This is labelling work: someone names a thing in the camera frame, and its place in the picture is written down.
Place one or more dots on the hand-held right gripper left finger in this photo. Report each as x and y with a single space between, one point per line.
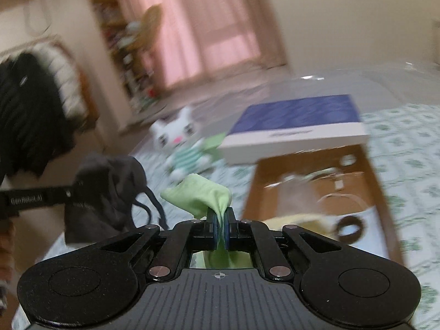
215 227

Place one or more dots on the brown cardboard box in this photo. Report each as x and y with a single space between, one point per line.
264 185

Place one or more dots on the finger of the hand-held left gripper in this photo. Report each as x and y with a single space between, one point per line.
34 199

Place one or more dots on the black puffer jacket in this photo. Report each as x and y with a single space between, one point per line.
27 110

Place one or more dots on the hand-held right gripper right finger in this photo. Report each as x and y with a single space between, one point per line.
228 228

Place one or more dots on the white bunny plush toy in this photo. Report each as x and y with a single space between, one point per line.
175 134

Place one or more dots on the blue and white flat box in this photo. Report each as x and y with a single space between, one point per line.
295 113

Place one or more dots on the brown hair scrunchie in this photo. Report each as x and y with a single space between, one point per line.
361 232

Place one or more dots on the white puffer jacket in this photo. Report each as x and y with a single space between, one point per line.
68 75

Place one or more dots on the pale yellow fleece cloth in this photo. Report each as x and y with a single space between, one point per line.
302 221

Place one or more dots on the wooden shelf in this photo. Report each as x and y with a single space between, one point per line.
113 41

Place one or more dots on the light green cloth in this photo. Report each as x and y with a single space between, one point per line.
199 192

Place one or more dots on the pink curtain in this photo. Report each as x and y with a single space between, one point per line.
213 24

